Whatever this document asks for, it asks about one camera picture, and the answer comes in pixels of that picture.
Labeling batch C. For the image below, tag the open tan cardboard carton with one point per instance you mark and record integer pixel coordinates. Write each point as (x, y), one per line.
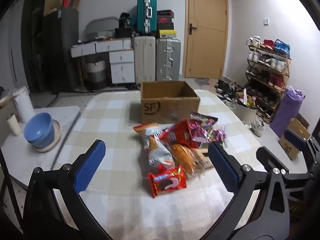
(291, 145)

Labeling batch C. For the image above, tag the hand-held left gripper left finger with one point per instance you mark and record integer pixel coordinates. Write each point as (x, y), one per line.
(90, 166)

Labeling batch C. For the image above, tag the plain black bag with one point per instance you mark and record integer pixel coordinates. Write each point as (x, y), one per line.
(123, 32)

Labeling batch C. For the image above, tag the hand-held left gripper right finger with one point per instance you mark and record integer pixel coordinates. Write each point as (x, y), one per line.
(222, 167)

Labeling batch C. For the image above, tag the purple fabric bag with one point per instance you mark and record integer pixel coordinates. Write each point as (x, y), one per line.
(287, 112)

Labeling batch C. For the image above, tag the grey doormat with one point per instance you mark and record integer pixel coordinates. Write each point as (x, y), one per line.
(202, 81)

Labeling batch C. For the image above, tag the orange bread packet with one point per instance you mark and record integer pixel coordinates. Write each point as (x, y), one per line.
(185, 158)

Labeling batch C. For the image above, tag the black shoe box red logo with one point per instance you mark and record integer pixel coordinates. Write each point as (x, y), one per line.
(165, 20)

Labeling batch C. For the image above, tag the purple grape gummy bag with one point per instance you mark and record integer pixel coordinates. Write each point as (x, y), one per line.
(217, 136)

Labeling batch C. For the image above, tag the brown cardboard box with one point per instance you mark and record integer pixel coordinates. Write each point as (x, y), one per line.
(170, 110)

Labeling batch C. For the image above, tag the colourful purple candy bag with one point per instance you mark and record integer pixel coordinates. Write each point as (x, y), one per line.
(202, 120)

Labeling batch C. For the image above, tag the orange white chips bag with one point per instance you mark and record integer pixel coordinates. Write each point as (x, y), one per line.
(143, 130)

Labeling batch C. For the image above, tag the dark grey refrigerator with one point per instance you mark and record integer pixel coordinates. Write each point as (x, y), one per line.
(70, 50)

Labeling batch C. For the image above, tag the assorted shoe collection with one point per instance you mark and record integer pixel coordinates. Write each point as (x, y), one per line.
(281, 47)

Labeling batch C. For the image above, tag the plain black shoe box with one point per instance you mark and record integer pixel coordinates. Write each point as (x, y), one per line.
(165, 26)

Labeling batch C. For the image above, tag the teal suitcase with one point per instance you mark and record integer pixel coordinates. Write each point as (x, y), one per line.
(143, 15)

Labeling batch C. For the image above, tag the round beige tray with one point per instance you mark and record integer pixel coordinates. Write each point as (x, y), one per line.
(58, 132)

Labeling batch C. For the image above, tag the beige suitcase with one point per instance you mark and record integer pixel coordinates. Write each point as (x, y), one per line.
(143, 57)

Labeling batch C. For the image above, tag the red strawberry cookie packet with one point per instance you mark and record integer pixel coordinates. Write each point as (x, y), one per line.
(166, 181)

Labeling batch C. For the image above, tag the small brown cardboard piece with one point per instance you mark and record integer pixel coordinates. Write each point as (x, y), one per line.
(76, 0)

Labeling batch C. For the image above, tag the gold metal shoe rack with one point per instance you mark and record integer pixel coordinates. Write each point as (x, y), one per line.
(288, 66)

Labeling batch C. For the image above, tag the cluster of white grey sneakers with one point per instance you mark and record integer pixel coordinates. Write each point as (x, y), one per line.
(228, 102)

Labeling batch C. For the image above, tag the black shoe box red trim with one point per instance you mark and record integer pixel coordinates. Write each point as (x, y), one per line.
(165, 13)

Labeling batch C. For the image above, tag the tall black cabinet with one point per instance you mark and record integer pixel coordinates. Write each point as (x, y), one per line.
(45, 55)

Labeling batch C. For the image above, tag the blue plastic bowl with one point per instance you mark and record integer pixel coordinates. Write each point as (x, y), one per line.
(37, 127)
(48, 141)

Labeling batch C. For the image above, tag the white dotted floor rug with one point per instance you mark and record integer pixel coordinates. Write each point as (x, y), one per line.
(75, 95)

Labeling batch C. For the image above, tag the pile of dark sneakers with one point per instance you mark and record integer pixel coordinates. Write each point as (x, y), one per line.
(225, 86)

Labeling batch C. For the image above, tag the yellow shoe box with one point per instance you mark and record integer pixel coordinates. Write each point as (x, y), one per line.
(167, 33)

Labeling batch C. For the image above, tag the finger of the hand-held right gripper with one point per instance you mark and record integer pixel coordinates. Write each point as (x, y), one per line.
(296, 137)
(267, 157)

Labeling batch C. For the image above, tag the white wardrobe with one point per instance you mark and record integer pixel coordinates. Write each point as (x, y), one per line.
(17, 42)

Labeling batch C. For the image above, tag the white trash bin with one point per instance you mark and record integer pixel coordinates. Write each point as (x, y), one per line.
(246, 115)

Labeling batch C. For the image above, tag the white paper cup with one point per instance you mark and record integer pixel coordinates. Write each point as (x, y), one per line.
(13, 126)

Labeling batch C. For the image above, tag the wooden door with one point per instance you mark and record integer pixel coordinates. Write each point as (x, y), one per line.
(207, 42)

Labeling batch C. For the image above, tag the red narrow box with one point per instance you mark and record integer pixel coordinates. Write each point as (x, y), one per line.
(66, 1)

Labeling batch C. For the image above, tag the white red snack bag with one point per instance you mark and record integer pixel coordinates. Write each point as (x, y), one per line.
(160, 155)

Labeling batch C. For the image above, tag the grey white laundry basket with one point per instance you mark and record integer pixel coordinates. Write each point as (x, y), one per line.
(95, 71)

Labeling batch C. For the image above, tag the white green high-top sneaker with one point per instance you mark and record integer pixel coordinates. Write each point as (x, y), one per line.
(257, 127)

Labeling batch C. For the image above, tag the red blue-label cookie packet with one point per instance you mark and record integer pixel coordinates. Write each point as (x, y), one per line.
(177, 133)

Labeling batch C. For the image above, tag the white electric kettle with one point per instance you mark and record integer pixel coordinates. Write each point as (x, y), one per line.
(23, 107)

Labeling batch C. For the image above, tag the silver suitcase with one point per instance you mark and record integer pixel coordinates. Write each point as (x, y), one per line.
(166, 57)

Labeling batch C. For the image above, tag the white desk with drawers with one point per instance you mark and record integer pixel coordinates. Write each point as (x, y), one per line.
(122, 67)

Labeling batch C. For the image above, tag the black bag white print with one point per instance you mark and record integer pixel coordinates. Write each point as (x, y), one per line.
(124, 20)

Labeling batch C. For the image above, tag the grey oval basin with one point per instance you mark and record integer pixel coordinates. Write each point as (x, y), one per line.
(100, 26)

